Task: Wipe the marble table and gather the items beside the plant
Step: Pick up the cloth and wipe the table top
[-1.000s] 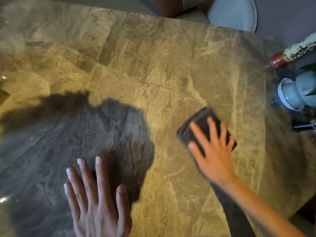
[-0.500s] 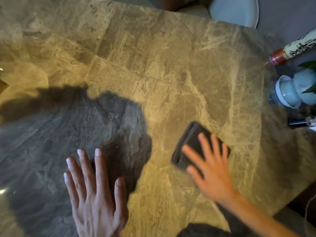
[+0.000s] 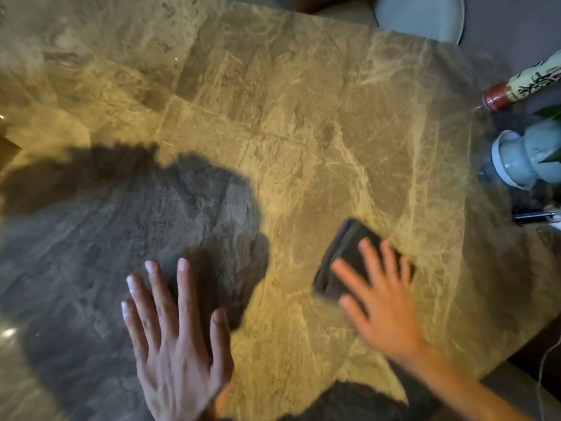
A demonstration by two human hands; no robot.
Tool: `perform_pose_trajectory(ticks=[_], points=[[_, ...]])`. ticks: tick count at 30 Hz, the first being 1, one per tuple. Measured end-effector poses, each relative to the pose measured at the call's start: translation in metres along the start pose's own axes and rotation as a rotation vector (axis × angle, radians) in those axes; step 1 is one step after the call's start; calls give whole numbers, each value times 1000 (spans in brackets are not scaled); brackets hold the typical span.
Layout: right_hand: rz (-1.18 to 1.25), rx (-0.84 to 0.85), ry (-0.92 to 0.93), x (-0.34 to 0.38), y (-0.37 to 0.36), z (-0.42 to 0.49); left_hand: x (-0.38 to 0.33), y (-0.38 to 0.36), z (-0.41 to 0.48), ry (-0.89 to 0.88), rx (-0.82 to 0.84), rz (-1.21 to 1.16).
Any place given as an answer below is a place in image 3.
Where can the person's right hand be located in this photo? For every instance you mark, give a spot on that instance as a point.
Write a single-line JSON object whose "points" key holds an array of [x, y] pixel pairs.
{"points": [[390, 320]]}

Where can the person's left hand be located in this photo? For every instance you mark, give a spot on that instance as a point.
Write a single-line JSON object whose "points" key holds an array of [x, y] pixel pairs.
{"points": [[179, 363]]}

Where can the dark cleaning cloth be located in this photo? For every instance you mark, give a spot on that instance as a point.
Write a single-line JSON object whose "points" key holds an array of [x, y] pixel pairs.
{"points": [[346, 245]]}

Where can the green potted plant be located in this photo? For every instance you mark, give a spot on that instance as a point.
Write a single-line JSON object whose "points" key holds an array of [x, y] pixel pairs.
{"points": [[521, 157]]}

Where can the marble table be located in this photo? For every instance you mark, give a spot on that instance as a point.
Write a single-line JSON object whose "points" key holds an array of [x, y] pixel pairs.
{"points": [[307, 105]]}

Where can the bottle with red cap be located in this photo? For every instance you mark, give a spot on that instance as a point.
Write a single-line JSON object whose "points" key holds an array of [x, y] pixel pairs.
{"points": [[526, 83]]}

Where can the beige sofa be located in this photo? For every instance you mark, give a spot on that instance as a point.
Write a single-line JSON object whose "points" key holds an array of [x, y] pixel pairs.
{"points": [[416, 17]]}

